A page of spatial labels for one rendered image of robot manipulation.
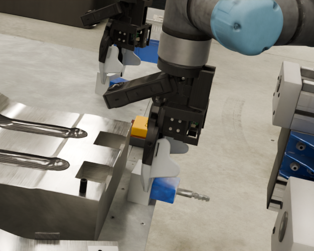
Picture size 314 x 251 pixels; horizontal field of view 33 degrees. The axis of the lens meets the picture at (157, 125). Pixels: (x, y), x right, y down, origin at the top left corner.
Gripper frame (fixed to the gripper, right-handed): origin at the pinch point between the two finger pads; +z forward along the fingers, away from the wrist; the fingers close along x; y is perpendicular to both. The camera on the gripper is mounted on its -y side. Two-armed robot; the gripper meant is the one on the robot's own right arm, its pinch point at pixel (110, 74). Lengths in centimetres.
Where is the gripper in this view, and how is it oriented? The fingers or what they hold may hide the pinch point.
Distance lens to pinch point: 127.0
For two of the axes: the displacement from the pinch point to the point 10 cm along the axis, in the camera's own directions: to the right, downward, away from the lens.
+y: 8.7, 3.3, -3.8
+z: -1.6, 8.9, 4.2
